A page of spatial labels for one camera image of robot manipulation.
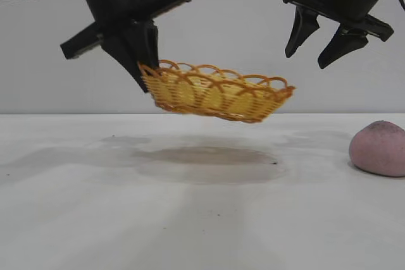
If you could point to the yellow woven wicker basket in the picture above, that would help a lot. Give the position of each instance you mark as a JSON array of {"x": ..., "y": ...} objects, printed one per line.
[{"x": 215, "y": 100}]

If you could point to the pink fuzzy peach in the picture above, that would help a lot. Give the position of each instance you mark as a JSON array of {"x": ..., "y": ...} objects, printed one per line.
[{"x": 379, "y": 150}]

